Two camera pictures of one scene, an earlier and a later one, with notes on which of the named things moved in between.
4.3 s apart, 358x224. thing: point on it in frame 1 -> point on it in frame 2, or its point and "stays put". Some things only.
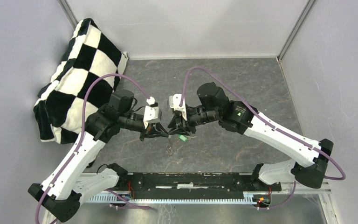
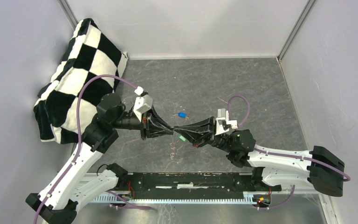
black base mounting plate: [157, 185] stays put
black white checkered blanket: [89, 54] stays put
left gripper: [151, 131] stays put
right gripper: [179, 120] -> [197, 134]
